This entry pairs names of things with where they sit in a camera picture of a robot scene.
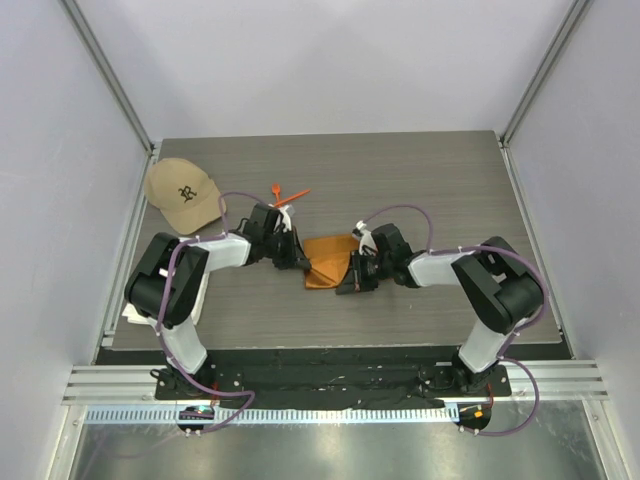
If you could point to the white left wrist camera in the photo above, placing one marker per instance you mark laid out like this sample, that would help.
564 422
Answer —
286 213

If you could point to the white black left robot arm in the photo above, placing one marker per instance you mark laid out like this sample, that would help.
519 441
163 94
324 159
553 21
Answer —
164 286

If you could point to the white folded towel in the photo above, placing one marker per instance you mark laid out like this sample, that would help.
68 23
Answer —
133 317

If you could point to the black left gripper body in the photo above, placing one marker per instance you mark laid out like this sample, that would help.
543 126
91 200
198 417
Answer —
284 255

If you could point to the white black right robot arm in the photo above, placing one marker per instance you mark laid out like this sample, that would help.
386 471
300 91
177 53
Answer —
503 289

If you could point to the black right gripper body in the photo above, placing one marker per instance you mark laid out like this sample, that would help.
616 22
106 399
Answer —
368 269

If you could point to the orange cloth napkin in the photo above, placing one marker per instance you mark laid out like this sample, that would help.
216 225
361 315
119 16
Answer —
329 257

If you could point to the orange plastic fork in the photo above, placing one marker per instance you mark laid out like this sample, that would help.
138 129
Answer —
276 191

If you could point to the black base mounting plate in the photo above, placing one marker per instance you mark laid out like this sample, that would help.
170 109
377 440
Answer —
313 374

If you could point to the beige baseball cap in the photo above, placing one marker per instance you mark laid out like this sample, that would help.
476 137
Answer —
184 194

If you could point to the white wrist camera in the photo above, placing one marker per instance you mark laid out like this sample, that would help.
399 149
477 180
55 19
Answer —
286 213
366 244

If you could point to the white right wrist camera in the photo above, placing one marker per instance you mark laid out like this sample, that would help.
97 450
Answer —
366 244

